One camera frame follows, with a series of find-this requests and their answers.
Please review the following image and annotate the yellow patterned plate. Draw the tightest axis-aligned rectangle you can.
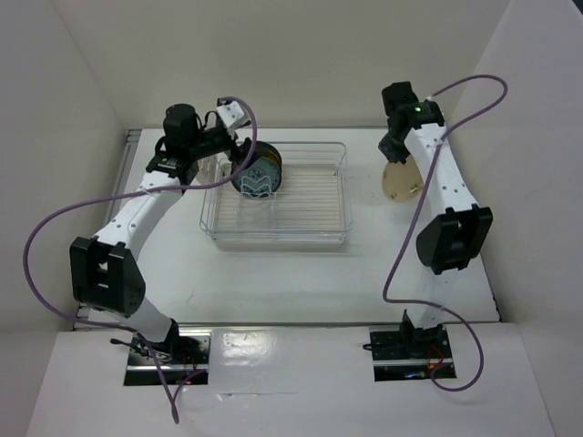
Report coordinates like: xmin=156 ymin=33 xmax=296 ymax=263
xmin=256 ymin=141 xmax=282 ymax=186

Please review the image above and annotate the teal blue floral plate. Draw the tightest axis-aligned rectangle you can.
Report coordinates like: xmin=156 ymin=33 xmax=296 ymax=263
xmin=231 ymin=158 xmax=282 ymax=198

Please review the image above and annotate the beige plate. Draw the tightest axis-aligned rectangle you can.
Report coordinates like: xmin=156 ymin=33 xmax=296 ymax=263
xmin=382 ymin=156 xmax=424 ymax=203

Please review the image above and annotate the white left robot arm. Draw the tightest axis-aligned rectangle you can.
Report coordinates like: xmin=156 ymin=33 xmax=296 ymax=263
xmin=69 ymin=97 xmax=257 ymax=364

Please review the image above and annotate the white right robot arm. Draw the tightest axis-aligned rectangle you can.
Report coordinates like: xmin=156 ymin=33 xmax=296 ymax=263
xmin=378 ymin=82 xmax=493 ymax=360

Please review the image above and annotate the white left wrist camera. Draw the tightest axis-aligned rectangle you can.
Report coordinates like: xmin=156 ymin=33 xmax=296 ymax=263
xmin=216 ymin=99 xmax=251 ymax=134

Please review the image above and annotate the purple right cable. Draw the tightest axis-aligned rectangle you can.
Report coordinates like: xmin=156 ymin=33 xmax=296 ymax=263
xmin=382 ymin=75 xmax=509 ymax=392

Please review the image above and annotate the white wire dish rack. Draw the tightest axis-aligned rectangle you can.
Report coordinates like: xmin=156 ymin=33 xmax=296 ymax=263
xmin=199 ymin=141 xmax=353 ymax=245

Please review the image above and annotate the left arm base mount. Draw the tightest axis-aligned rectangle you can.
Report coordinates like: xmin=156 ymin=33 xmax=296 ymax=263
xmin=109 ymin=329 xmax=211 ymax=387

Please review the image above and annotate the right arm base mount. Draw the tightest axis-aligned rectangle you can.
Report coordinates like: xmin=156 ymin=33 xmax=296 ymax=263
xmin=362 ymin=325 xmax=456 ymax=382

